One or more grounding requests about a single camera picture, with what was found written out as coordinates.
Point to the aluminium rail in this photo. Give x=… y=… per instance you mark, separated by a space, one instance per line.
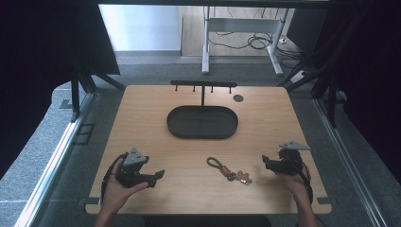
x=52 y=170
x=346 y=160

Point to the person's left hand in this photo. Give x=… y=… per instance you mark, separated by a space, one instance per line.
x=115 y=197

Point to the person's right hand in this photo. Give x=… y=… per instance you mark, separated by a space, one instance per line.
x=299 y=187

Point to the black table corner bracket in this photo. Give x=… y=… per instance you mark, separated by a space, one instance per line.
x=92 y=201
x=323 y=200

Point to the person's dark clothing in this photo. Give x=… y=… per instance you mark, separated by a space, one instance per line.
x=206 y=221

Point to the black metal stand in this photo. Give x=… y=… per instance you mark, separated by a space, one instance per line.
x=75 y=97
x=331 y=101

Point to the black key rack with tray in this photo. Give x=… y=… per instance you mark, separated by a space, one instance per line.
x=201 y=123

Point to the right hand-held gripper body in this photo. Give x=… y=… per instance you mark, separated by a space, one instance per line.
x=288 y=160

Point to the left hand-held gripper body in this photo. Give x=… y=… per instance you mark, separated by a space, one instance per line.
x=130 y=175

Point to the black curtain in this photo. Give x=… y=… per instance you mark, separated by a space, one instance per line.
x=372 y=78
x=38 y=63

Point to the black round table grommet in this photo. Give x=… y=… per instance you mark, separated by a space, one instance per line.
x=238 y=98

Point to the white desk frame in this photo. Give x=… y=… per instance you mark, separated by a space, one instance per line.
x=242 y=24

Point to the white power strip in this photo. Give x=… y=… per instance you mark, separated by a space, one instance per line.
x=298 y=76

